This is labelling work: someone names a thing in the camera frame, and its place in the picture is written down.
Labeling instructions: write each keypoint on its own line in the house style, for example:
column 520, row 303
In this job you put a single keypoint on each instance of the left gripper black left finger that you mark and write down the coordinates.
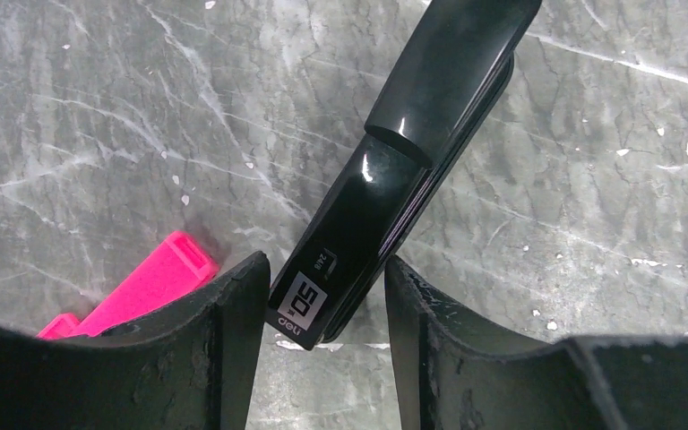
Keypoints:
column 189, row 365

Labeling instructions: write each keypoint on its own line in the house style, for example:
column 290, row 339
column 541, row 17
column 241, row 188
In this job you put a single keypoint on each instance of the pink plastic staple remover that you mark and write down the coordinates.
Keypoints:
column 177, row 267

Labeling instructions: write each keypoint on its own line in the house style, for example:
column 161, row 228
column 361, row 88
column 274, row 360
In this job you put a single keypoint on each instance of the black stapler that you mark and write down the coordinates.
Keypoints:
column 453, row 69

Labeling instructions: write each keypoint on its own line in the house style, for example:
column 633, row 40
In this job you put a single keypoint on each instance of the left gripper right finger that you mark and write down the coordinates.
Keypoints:
column 455, row 369

